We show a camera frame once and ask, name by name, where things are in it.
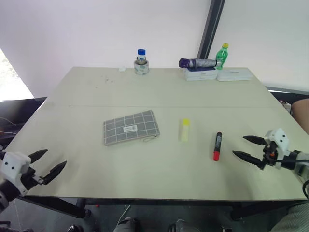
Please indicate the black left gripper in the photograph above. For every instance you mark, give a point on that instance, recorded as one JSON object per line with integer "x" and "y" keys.
{"x": 30, "y": 178}

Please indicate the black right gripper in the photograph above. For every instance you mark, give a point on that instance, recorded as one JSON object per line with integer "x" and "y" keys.
{"x": 270, "y": 154}

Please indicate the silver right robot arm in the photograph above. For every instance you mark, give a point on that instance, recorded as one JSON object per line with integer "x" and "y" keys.
{"x": 298, "y": 162}

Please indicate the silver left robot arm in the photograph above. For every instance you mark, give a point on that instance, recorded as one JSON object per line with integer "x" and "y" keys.
{"x": 6, "y": 191}

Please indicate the grey checked pencil pouch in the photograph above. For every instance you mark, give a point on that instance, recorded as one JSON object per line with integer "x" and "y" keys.
{"x": 131, "y": 128}

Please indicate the red and black marker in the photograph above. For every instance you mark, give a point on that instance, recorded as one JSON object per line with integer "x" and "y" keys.
{"x": 218, "y": 146}

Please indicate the black side desk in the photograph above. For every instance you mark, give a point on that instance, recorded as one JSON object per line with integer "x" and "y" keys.
{"x": 17, "y": 113}

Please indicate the person's bare limb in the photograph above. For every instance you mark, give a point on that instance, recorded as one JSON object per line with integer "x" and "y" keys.
{"x": 301, "y": 116}

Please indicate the flat white box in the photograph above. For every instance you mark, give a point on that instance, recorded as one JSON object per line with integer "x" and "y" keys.
{"x": 233, "y": 75}

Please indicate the grey ribbed cloth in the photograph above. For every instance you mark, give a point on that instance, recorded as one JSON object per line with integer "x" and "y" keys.
{"x": 293, "y": 218}

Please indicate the white and blue box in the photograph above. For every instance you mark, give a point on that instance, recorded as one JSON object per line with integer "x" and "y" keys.
{"x": 200, "y": 73}

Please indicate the green bottle with yellow cap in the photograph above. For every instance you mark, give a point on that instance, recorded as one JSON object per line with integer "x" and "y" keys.
{"x": 221, "y": 56}

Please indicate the dark rounded shape with grey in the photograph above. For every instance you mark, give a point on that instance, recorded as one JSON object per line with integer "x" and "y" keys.
{"x": 126, "y": 224}

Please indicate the purple grey folded umbrella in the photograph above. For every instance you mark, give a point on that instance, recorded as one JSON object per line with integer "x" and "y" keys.
{"x": 198, "y": 62}

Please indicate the white tape roll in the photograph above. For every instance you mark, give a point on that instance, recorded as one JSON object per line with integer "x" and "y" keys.
{"x": 141, "y": 68}

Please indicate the small blue-capped bottle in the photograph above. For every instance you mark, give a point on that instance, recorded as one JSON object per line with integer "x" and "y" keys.
{"x": 141, "y": 55}

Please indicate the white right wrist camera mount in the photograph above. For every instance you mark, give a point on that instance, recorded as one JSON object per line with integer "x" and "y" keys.
{"x": 280, "y": 141}

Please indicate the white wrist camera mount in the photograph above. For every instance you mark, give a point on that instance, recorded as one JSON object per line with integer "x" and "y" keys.
{"x": 13, "y": 164}
{"x": 280, "y": 141}

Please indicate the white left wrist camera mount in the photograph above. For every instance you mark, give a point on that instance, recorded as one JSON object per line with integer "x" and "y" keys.
{"x": 13, "y": 164}

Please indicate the black table frame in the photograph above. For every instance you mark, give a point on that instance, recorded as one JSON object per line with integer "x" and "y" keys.
{"x": 60, "y": 207}

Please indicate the dark window frame post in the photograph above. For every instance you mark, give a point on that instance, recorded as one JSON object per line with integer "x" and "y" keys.
{"x": 210, "y": 29}

